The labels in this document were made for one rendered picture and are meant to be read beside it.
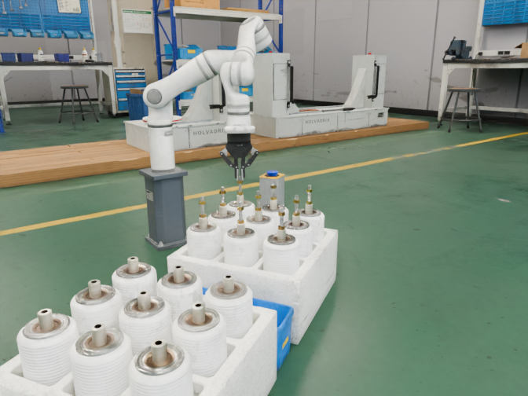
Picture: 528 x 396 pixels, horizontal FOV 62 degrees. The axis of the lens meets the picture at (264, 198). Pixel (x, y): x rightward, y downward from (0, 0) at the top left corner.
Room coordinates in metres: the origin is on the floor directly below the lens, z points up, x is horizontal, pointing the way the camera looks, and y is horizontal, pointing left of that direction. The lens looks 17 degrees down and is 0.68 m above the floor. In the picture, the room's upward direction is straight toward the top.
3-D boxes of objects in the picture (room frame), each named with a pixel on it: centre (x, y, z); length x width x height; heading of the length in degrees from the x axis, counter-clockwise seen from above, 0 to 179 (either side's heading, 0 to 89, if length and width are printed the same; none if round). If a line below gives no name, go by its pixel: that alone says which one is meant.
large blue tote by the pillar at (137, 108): (5.80, 1.50, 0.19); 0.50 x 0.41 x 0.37; 41
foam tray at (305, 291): (1.22, 0.02, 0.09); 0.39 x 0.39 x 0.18; 67
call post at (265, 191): (1.51, -0.03, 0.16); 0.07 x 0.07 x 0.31; 67
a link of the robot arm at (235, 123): (1.35, 0.08, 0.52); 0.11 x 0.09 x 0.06; 6
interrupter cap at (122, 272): (0.88, 0.29, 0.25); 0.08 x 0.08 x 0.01
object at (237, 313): (0.79, 0.07, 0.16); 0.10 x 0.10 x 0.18
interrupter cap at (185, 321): (0.69, 0.12, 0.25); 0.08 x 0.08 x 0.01
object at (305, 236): (1.17, -0.09, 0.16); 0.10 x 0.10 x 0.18
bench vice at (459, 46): (5.19, -2.20, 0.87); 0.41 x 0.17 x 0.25; 126
